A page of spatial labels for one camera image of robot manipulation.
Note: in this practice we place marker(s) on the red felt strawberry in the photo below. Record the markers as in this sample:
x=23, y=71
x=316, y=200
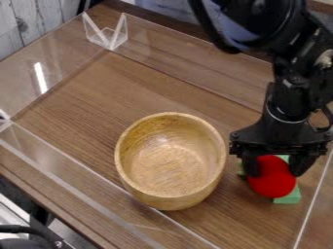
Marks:
x=274, y=182

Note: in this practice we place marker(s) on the wooden bowl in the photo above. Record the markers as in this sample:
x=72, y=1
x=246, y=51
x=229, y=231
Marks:
x=170, y=158

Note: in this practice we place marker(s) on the clear acrylic tray enclosure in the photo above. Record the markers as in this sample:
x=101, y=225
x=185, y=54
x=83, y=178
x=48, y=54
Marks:
x=72, y=95

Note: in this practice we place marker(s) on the black metal bracket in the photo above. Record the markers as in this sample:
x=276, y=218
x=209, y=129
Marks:
x=48, y=239

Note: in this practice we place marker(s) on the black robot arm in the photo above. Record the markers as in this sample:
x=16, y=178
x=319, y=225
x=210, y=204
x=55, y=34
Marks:
x=281, y=28

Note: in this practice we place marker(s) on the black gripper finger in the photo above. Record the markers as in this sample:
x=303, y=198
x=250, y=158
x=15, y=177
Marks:
x=300, y=163
x=250, y=165

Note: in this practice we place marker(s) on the green rectangular block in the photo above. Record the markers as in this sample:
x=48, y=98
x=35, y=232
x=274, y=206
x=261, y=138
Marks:
x=292, y=198

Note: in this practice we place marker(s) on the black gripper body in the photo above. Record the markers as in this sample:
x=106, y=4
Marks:
x=276, y=137

